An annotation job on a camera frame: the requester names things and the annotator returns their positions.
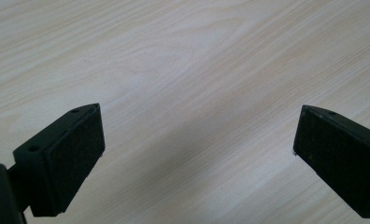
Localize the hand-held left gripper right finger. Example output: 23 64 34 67
292 104 370 219

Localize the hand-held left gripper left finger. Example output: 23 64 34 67
7 103 107 217

